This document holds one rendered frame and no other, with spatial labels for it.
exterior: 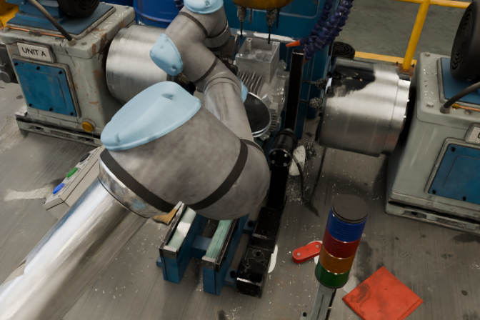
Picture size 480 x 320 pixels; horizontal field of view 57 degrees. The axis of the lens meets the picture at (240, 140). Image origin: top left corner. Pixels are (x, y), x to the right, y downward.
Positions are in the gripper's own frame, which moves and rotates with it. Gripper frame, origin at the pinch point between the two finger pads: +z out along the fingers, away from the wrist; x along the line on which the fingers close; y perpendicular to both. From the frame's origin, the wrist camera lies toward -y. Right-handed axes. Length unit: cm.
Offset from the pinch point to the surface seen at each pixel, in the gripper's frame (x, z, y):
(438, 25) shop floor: -100, 250, 214
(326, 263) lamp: -35, -25, -42
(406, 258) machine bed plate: -55, 15, -32
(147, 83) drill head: 21.2, -0.5, -4.4
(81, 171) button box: 18.5, -20.1, -35.9
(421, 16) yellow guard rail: -72, 164, 156
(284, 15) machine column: -9.2, 8.1, 30.0
